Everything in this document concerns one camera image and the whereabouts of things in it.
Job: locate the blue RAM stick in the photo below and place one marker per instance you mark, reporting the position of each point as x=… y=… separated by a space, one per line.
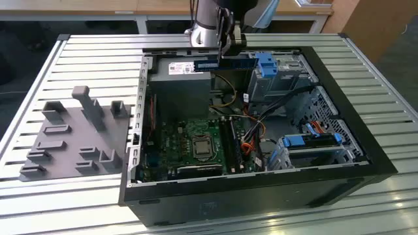
x=236 y=64

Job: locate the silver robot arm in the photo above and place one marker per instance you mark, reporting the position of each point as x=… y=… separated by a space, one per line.
x=206 y=19

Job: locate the black RAM slot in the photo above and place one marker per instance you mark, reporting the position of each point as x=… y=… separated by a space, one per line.
x=242 y=167
x=234 y=147
x=226 y=147

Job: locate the blue plastic drive latch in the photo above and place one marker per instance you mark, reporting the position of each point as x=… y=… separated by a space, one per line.
x=266 y=64

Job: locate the metal drive cage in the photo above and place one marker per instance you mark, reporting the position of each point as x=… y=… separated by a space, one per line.
x=284 y=83

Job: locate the grey power supply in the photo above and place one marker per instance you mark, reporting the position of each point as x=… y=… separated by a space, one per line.
x=177 y=93

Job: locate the black table corner cap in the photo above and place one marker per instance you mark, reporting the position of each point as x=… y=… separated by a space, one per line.
x=63 y=37
x=343 y=35

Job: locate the wooden cabinet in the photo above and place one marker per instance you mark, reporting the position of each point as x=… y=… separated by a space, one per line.
x=376 y=24

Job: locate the green motherboard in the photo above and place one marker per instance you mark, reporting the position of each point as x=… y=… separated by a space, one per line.
x=177 y=132

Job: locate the silver CPU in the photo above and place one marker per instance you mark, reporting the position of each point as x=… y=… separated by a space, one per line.
x=202 y=148

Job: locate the hard disk in blue carrier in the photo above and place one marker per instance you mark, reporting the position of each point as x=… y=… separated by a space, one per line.
x=294 y=142

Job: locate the metal disk bay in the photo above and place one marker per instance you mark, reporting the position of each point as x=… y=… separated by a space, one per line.
x=326 y=152

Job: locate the black graphics card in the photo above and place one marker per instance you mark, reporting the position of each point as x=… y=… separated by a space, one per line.
x=200 y=170

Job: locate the grey parts rack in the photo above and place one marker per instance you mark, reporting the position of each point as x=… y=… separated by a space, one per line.
x=71 y=137

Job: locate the black PC case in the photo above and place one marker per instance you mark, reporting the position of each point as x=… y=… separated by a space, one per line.
x=261 y=195

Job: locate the wooden desk white frame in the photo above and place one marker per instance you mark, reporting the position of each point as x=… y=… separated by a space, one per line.
x=82 y=5

